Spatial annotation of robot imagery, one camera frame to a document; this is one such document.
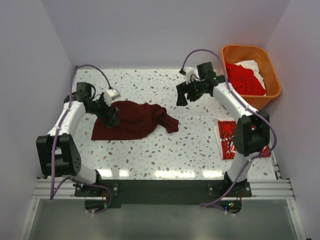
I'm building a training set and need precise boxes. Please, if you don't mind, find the bright red t shirt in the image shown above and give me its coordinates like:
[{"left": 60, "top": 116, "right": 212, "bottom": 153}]
[{"left": 225, "top": 62, "right": 267, "bottom": 96}]

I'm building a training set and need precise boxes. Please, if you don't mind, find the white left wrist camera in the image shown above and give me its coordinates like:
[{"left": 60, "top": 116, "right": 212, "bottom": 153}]
[{"left": 103, "top": 88, "right": 121, "bottom": 106}]

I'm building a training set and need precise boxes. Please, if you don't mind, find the dark maroon t shirt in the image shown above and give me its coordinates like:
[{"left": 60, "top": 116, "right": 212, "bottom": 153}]
[{"left": 91, "top": 100, "right": 179, "bottom": 141}]

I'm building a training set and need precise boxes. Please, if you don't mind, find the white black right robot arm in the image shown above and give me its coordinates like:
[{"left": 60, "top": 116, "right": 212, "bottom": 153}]
[{"left": 176, "top": 62, "right": 270, "bottom": 198}]

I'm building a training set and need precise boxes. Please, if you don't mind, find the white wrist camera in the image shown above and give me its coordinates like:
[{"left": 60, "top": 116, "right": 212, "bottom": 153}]
[
  {"left": 179, "top": 66, "right": 197, "bottom": 84},
  {"left": 103, "top": 88, "right": 121, "bottom": 106}
]

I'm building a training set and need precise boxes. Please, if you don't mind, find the white t shirt in basket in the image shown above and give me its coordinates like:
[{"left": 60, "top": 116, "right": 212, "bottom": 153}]
[{"left": 235, "top": 60, "right": 266, "bottom": 89}]

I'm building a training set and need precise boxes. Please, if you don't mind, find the aluminium extrusion rail frame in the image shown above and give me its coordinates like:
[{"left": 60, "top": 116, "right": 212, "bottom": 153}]
[{"left": 18, "top": 172, "right": 307, "bottom": 240}]

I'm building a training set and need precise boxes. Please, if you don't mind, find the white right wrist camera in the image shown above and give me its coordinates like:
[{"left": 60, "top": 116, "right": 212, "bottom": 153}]
[{"left": 179, "top": 66, "right": 197, "bottom": 84}]

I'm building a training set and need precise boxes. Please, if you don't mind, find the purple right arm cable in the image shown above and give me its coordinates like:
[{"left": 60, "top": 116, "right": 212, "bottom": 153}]
[{"left": 199, "top": 48, "right": 278, "bottom": 213}]

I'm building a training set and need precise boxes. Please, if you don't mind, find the orange plastic basket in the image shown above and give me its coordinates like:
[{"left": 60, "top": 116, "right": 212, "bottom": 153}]
[{"left": 221, "top": 44, "right": 282, "bottom": 110}]

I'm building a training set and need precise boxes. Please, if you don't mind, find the folded red coca-cola t shirt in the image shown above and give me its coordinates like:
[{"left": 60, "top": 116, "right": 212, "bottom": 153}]
[{"left": 217, "top": 119, "right": 272, "bottom": 160}]

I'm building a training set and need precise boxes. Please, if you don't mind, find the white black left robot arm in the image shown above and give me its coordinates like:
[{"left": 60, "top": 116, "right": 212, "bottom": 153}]
[{"left": 36, "top": 82, "right": 121, "bottom": 199}]

